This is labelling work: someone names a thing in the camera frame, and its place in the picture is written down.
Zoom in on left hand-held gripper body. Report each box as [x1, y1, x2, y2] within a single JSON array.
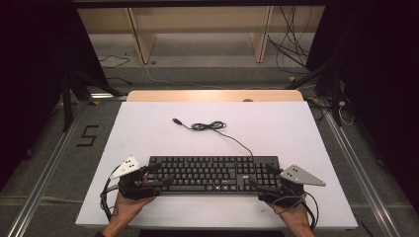
[[110, 155, 162, 200]]

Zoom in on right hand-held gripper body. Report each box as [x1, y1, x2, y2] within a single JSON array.
[[257, 164, 327, 208]]

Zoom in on black computer keyboard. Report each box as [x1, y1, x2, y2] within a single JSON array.
[[146, 155, 285, 196]]

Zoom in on person's left hand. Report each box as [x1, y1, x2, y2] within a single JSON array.
[[113, 174, 156, 221]]

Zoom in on person's right hand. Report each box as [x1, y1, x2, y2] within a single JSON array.
[[267, 197, 313, 232]]

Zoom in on wooden table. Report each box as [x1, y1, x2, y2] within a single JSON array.
[[126, 89, 304, 103]]

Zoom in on black metal stand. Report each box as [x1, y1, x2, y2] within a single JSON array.
[[59, 69, 123, 133], [285, 60, 344, 128]]

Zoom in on black curtain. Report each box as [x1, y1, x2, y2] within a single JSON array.
[[305, 0, 419, 211], [0, 0, 110, 192]]

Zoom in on light wooden shelf unit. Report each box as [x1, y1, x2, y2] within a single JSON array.
[[77, 5, 326, 65]]

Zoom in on left hand-held gripper cable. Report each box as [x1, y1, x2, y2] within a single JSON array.
[[98, 164, 122, 222]]

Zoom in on black keyboard cable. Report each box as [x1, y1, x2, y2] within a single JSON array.
[[171, 118, 255, 158]]

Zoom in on aluminium floor rail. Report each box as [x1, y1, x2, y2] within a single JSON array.
[[5, 107, 85, 237], [319, 104, 402, 237]]

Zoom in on white cable with plug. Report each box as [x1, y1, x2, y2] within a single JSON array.
[[336, 99, 356, 127]]

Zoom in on thin black floor cable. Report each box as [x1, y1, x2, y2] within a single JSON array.
[[106, 76, 133, 86], [98, 53, 131, 69]]

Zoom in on bundle of black floor cables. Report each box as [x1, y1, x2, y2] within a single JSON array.
[[266, 5, 312, 76]]

